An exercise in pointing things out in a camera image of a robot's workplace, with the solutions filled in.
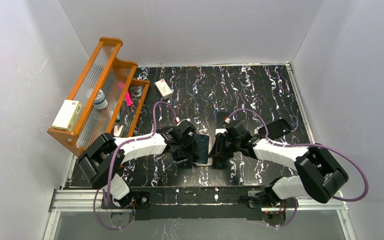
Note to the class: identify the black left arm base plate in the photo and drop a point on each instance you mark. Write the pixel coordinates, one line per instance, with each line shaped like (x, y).
(123, 212)

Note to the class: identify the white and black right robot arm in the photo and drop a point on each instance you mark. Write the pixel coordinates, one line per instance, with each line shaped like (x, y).
(319, 175)

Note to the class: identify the small white carton box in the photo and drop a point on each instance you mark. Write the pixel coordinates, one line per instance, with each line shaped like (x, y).
(164, 89)

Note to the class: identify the white and green box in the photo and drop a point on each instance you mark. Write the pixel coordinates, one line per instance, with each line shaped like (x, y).
(67, 116)

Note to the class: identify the pink marker pen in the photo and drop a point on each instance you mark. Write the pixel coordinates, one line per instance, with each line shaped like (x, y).
(128, 99)

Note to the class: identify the black phone case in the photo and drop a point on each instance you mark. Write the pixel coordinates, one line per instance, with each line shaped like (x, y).
(276, 129)

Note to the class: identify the orange wooden shelf rack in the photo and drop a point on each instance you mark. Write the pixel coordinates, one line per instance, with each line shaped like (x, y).
(107, 92)

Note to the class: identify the blue smartphone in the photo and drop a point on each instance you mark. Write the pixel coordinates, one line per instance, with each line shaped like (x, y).
(178, 157)

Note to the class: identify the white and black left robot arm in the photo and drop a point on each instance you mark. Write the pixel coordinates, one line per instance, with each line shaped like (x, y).
(99, 160)

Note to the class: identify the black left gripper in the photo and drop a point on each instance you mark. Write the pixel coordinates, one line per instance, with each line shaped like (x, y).
(191, 145)

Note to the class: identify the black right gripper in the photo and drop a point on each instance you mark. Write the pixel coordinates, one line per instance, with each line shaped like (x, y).
(220, 149)

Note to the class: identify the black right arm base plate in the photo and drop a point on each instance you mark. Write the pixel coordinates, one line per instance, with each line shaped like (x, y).
(277, 212)

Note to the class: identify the white and blue tape roll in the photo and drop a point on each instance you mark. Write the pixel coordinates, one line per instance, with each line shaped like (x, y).
(100, 102)

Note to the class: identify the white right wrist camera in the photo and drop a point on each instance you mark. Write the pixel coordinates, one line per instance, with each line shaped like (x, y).
(226, 122)

